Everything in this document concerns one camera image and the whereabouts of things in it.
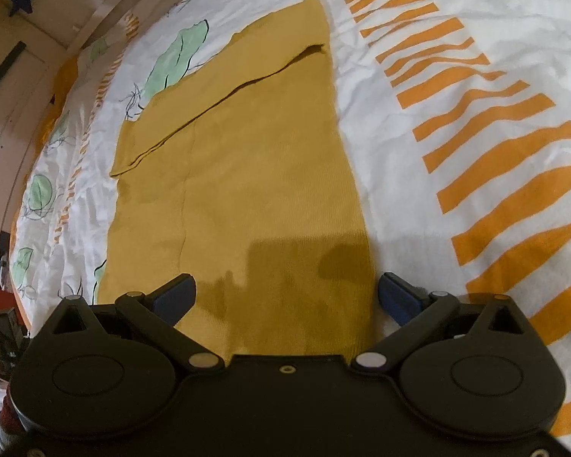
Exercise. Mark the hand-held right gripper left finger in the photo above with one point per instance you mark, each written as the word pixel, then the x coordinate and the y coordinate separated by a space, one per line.
pixel 173 302

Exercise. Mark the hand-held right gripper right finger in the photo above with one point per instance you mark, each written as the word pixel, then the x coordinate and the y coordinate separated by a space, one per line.
pixel 399 302

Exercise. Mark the mustard yellow sweater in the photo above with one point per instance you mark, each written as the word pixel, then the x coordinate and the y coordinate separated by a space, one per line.
pixel 266 176

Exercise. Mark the dark floor clutter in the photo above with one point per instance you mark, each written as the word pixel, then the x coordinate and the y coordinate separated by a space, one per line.
pixel 0 333

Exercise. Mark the yellow bed sheet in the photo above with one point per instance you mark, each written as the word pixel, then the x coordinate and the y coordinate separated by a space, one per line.
pixel 64 81

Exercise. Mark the white leaf printed duvet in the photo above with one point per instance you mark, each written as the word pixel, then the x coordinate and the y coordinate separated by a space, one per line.
pixel 457 57

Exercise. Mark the white door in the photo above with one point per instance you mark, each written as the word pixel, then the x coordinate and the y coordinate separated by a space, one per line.
pixel 9 100

